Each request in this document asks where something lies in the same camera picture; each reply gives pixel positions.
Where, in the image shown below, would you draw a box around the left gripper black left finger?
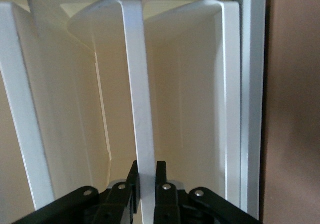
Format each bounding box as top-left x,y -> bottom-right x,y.
11,160 -> 140,224

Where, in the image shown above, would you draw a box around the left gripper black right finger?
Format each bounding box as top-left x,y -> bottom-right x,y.
153,160 -> 261,224

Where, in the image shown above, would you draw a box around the white cream plastic drawer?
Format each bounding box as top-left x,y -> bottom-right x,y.
142,0 -> 242,207
0,1 -> 55,211
28,0 -> 157,224

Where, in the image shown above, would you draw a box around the brown table cover sheet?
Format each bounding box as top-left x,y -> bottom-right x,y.
259,0 -> 320,224

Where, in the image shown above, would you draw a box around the white drawer cabinet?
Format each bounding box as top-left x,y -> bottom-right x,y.
0,0 -> 266,221

